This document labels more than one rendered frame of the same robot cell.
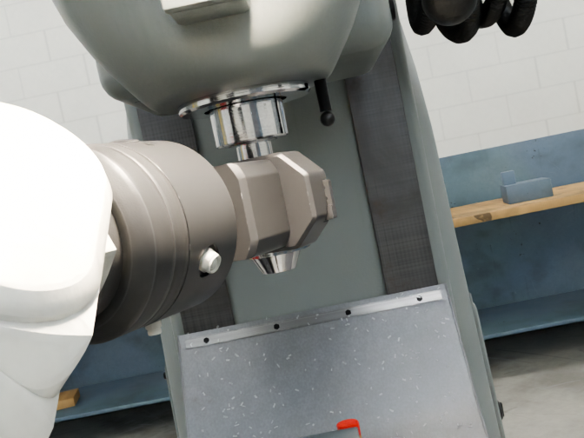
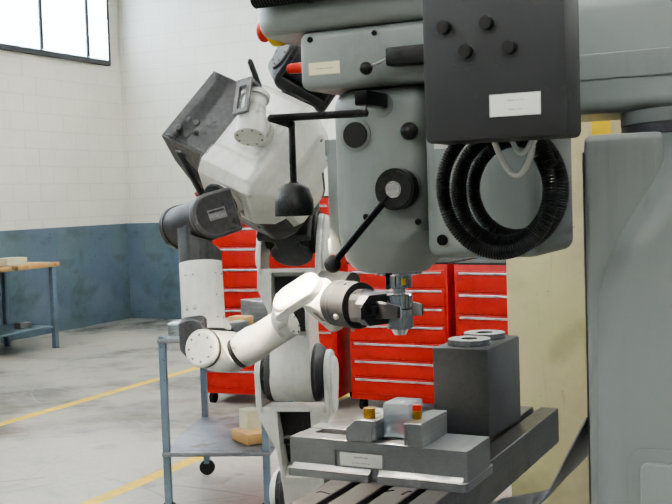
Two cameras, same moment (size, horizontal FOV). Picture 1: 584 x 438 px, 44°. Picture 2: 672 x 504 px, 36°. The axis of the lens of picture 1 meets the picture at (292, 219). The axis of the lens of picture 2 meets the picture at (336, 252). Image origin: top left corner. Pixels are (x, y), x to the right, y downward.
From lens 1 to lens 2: 209 cm
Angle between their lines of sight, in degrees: 114
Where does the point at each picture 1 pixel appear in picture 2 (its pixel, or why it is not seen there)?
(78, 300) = (278, 310)
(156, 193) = (324, 297)
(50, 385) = (275, 319)
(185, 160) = (340, 290)
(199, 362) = not seen: hidden behind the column
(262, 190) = (353, 304)
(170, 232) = (324, 306)
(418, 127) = (588, 298)
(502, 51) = not seen: outside the picture
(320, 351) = not seen: hidden behind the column
